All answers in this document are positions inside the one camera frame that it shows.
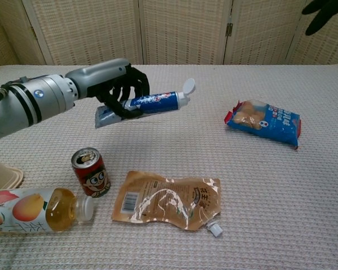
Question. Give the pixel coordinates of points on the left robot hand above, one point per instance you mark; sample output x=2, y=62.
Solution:
x=101, y=76

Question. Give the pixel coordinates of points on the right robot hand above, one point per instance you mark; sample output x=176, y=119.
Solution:
x=332, y=7

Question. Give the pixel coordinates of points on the blue white toothpaste tube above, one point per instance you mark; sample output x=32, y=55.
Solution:
x=157, y=102

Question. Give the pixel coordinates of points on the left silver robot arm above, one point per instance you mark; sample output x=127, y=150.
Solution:
x=31, y=104

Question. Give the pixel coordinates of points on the woven folding screen panel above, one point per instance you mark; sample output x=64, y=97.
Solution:
x=326, y=47
x=262, y=31
x=183, y=31
x=87, y=31
x=0, y=42

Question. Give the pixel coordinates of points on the red cartoon drink can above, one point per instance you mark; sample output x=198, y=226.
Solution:
x=93, y=174

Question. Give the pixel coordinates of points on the metal screen hinge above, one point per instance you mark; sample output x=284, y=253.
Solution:
x=229, y=29

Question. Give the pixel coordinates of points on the white woven tablecloth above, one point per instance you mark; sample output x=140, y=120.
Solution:
x=186, y=157

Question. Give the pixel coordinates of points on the blue snack bag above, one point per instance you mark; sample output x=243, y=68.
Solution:
x=279, y=126

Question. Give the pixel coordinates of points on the brown spout pouch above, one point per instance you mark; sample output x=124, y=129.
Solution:
x=163, y=199

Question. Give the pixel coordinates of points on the beige takeaway box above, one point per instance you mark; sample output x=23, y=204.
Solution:
x=2, y=175

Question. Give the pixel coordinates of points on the peach tea bottle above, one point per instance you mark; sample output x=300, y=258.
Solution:
x=25, y=208

